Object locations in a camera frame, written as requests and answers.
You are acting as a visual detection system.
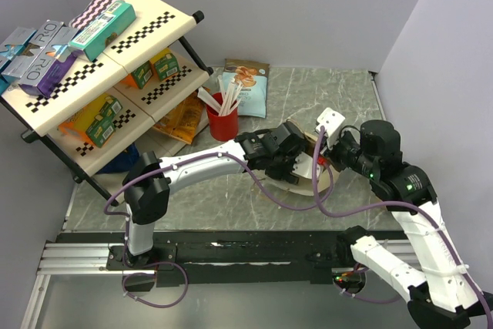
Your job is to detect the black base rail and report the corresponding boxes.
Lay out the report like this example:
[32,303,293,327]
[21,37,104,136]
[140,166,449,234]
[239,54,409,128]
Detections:
[106,228,409,290]

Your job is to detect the brown paper bag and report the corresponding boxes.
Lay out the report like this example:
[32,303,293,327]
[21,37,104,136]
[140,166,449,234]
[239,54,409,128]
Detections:
[266,119,340,196]

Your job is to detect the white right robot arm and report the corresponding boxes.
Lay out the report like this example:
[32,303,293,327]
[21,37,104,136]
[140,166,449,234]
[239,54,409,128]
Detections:
[319,119,492,328]

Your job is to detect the orange snack bag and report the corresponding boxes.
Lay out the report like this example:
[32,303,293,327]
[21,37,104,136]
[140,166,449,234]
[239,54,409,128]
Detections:
[153,92,205,145]

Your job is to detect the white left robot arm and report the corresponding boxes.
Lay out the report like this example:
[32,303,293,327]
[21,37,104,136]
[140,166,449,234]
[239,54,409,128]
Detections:
[122,122,317,269]

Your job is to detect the cream two-tier shelf rack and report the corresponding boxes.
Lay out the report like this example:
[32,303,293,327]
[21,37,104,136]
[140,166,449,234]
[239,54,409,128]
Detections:
[1,0,213,199]

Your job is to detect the teal box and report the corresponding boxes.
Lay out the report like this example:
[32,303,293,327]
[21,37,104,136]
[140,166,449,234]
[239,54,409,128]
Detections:
[69,0,136,62]

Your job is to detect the red cup holder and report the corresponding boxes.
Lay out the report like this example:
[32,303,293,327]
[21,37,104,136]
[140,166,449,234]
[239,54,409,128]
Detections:
[206,103,239,142]

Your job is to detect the dark blue bag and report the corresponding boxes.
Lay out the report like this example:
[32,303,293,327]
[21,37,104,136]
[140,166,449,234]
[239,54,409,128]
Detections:
[97,143,139,174]

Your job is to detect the blue snack pouch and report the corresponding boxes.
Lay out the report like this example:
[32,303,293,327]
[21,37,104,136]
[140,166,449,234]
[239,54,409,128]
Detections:
[222,59,270,119]

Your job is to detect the orange green large box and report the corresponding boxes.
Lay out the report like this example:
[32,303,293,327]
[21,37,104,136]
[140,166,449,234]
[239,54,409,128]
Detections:
[58,93,122,148]

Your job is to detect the blue silver box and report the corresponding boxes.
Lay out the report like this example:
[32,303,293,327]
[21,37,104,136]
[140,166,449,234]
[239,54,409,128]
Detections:
[0,27,36,72]

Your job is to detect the white wrapped straws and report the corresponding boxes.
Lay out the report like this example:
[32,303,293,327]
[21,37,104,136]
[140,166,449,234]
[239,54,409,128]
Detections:
[197,76,243,116]

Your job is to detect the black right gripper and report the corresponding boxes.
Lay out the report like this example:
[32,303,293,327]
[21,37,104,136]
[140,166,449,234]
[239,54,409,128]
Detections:
[319,129,377,178]

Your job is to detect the silver purple box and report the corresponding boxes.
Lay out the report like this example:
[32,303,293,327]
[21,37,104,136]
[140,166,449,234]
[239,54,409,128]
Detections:
[1,20,79,98]

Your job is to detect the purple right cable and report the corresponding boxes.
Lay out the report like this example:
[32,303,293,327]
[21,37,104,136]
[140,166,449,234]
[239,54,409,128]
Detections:
[312,124,492,329]

